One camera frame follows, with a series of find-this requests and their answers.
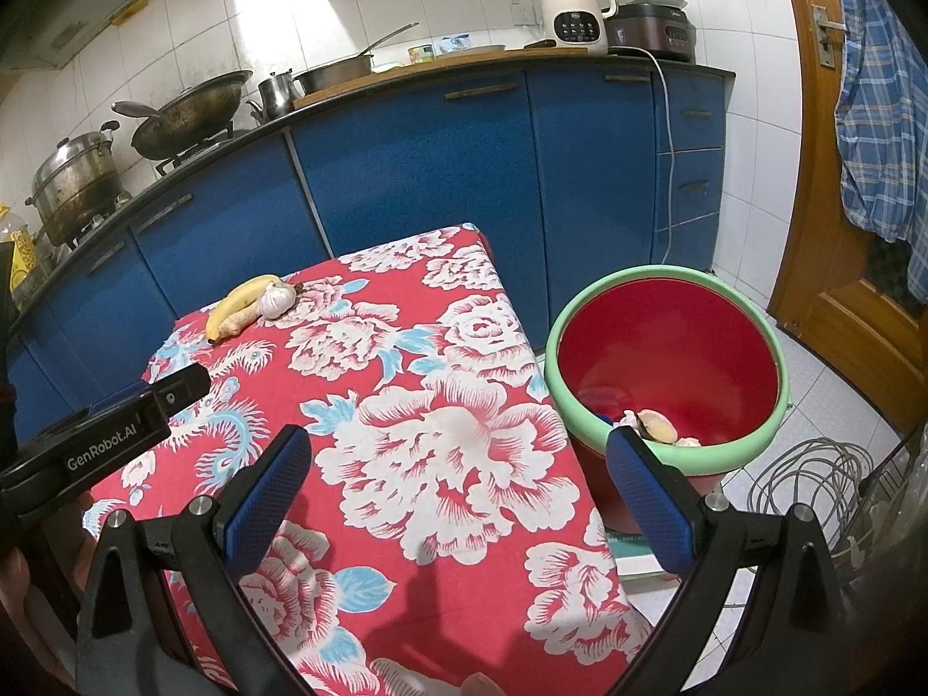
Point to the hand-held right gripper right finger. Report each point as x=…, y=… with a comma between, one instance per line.
x=649, y=504

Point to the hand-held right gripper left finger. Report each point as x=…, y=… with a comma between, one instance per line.
x=265, y=507

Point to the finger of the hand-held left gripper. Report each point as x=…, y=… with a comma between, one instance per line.
x=181, y=388

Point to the red bin with green rim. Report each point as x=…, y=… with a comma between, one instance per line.
x=652, y=355

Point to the person's left hand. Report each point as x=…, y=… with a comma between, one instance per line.
x=16, y=594

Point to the person's right hand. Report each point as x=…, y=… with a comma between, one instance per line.
x=480, y=687

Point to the flat book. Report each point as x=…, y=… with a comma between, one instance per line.
x=638, y=555

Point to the ginger root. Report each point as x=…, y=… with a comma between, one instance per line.
x=233, y=325

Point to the yellow banana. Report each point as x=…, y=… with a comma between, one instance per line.
x=239, y=297

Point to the garlic bulb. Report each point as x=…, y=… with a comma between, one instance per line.
x=277, y=301

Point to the red floral tablecloth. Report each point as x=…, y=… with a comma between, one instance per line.
x=449, y=449

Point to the plastic bottle yellow contents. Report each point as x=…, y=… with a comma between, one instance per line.
x=18, y=246

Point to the steel steamer pot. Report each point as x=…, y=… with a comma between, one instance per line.
x=76, y=181

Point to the gas stove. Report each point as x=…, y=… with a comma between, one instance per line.
x=196, y=156

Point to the dark wok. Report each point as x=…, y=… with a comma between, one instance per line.
x=192, y=112

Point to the metal wok spatula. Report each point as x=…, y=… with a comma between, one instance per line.
x=134, y=109

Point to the small steel kettle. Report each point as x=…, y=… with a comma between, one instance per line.
x=275, y=98

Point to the wooden door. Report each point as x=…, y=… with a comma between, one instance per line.
x=819, y=232

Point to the blue kitchen cabinet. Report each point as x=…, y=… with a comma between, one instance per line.
x=435, y=174

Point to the wooden cutting board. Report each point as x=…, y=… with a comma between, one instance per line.
x=435, y=69

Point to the small tin can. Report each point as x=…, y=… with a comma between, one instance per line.
x=420, y=54

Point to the blue plaid shirt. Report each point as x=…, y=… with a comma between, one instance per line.
x=881, y=123

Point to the dark rice cooker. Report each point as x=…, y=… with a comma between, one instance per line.
x=652, y=33

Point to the metal door latch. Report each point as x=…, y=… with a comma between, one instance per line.
x=823, y=36

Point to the white wall socket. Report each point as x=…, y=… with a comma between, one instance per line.
x=522, y=14

